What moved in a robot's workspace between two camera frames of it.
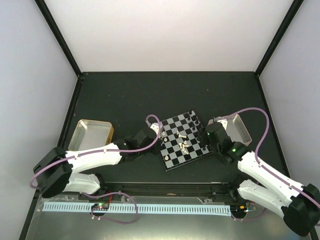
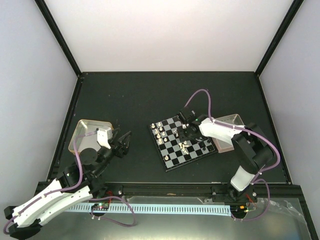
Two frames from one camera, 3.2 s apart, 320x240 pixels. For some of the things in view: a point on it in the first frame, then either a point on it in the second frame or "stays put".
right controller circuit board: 239,210 stays put
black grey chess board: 180,145 stays put
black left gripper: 158,144 to 122,148
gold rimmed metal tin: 89,134 stays put
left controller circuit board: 100,206 stays put
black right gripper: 202,136 to 196,136
